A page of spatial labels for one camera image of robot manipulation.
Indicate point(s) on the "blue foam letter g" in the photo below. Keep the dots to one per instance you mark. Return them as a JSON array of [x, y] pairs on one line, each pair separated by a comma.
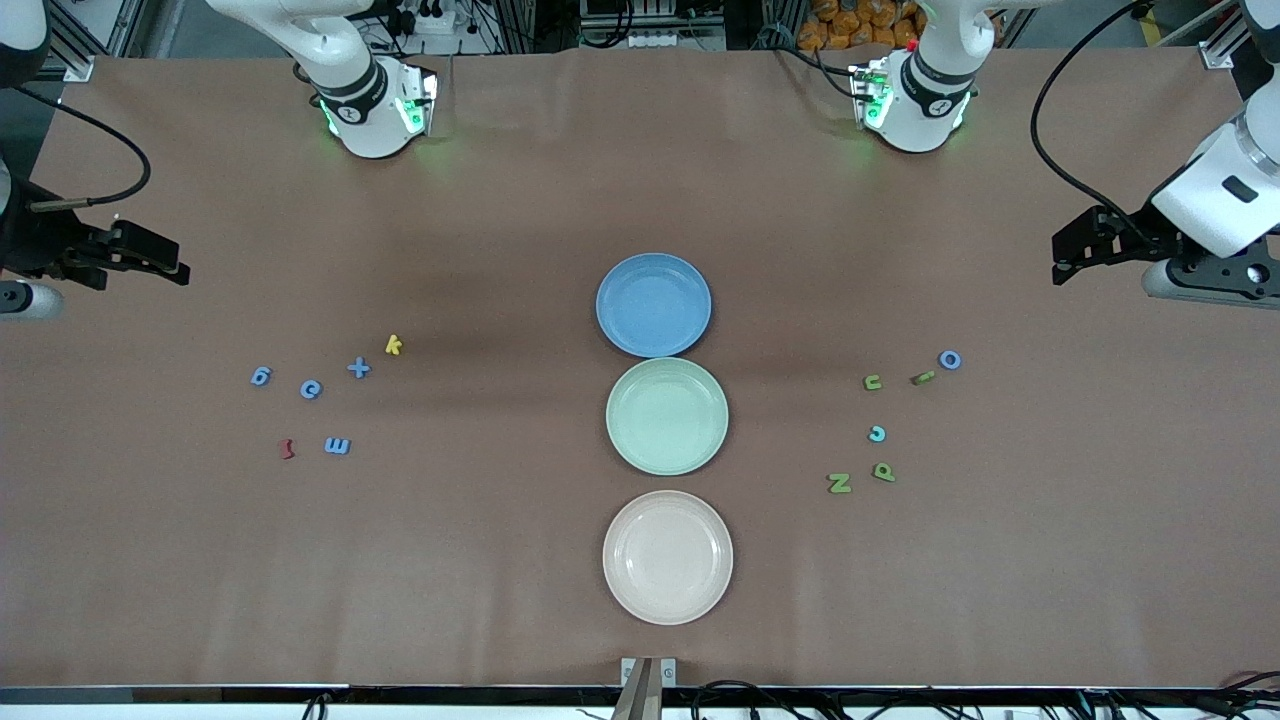
[[259, 376]]

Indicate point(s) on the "green foam letter N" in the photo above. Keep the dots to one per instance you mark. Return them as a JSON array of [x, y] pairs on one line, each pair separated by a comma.
[[839, 483]]

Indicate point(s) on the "red foam letter I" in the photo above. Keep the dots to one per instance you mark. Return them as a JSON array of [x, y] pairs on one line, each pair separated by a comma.
[[287, 449]]

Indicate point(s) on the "blue foam letter o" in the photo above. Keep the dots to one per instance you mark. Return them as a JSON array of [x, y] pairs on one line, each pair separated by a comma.
[[941, 360]]

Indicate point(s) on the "brown table cover sheet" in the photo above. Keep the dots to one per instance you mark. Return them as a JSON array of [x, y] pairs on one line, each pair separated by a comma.
[[500, 600]]

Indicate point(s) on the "white power strip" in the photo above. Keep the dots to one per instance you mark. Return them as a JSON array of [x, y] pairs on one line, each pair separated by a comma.
[[435, 20]]

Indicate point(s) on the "green foam letter P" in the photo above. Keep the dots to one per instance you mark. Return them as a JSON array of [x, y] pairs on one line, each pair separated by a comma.
[[884, 471]]

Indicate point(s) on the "blue foam plus sign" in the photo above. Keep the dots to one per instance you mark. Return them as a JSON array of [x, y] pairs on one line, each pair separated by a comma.
[[358, 368]]

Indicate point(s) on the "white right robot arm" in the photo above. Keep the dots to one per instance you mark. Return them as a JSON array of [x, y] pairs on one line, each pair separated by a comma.
[[370, 120]]

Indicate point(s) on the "aluminium frame profile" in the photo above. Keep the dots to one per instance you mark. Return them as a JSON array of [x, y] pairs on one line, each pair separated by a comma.
[[1215, 55], [78, 68]]

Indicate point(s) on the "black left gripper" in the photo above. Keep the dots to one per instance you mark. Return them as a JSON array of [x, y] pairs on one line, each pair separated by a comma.
[[1138, 243]]

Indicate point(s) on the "blue foam letter m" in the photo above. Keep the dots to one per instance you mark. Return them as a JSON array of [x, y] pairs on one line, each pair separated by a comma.
[[337, 446]]

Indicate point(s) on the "pile of orange objects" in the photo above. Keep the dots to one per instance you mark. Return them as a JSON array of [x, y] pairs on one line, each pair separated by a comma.
[[850, 20]]

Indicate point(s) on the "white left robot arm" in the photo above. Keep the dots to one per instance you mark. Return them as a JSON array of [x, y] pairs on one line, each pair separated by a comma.
[[930, 110]]

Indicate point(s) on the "blue foam letter e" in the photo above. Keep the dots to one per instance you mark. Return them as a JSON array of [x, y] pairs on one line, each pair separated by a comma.
[[304, 390]]

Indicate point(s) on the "black equipment behind table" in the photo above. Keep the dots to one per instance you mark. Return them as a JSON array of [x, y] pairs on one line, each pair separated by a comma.
[[605, 20]]

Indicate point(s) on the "blue round plate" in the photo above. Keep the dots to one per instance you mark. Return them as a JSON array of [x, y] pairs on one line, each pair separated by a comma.
[[653, 305]]

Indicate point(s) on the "yellow foam letter k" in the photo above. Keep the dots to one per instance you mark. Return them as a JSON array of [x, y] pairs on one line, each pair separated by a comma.
[[393, 344]]

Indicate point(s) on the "beige round plate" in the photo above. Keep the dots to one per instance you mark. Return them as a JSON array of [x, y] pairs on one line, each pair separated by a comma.
[[667, 557]]

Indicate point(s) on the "white table edge rail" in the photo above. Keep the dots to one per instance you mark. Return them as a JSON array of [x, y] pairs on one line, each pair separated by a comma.
[[500, 713]]

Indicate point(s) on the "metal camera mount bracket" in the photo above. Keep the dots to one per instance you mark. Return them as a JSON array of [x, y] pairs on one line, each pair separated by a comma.
[[648, 690]]

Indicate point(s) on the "green round plate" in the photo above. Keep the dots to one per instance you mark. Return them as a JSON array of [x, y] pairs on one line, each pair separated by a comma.
[[667, 416]]

